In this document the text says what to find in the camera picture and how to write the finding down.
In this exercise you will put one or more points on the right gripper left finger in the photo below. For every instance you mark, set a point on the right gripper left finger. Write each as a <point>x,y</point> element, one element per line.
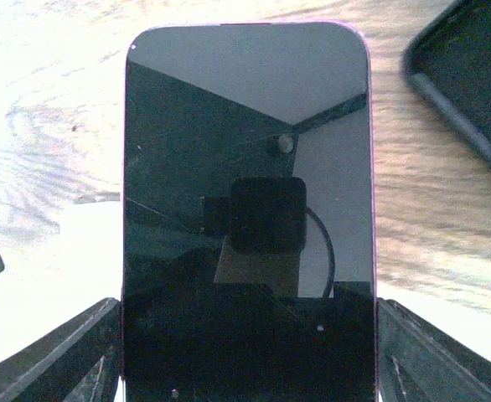
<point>51,368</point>

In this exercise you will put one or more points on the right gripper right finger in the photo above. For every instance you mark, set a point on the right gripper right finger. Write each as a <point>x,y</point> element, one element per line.
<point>420,362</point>

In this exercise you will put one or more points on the black phone pink edge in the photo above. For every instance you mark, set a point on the black phone pink edge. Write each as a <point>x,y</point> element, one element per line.
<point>249,257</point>

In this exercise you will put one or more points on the black phone case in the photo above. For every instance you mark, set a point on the black phone case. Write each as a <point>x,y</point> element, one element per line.
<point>449,64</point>

